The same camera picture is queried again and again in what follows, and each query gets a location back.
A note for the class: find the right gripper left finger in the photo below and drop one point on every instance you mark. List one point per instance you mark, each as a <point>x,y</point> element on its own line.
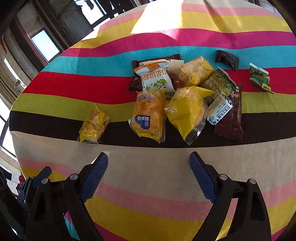
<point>91,176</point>

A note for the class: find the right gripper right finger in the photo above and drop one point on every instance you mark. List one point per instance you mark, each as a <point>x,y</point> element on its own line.
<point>206,176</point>

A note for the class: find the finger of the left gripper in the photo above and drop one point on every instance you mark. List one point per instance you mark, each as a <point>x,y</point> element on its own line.
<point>28,190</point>

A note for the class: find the brown hazelnut chocolate bar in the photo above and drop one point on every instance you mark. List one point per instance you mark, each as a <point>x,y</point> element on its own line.
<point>230,125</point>

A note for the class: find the yellow snack packet far left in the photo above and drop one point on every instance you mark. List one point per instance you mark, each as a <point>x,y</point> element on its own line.
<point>94,126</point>

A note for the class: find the white blue milk packet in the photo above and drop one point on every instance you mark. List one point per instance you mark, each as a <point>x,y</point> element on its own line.
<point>218,109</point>

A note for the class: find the large yellow snack packet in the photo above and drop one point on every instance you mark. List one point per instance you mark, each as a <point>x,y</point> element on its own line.
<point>187,111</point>

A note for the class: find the orange bread packet blue heart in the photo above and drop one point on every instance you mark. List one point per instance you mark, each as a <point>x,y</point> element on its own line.
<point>149,118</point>

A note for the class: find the green pea packet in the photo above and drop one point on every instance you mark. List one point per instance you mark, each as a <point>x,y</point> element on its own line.
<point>220,83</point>

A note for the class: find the brown chocolate bar rear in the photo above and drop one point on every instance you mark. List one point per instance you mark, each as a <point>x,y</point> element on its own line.
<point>136,83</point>

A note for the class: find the yellow bread packet rear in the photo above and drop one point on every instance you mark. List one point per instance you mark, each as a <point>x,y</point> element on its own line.
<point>193,73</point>

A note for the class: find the small green nut packet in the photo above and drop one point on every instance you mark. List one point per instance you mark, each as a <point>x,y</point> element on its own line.
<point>260,77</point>

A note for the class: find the white ginkgo snack packet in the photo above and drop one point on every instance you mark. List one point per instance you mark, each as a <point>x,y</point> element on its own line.
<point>156,78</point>

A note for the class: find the small black snack packet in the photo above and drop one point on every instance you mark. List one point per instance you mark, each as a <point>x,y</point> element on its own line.
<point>228,59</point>

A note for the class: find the dark window frame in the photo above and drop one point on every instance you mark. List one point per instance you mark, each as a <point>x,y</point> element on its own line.
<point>34,33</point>

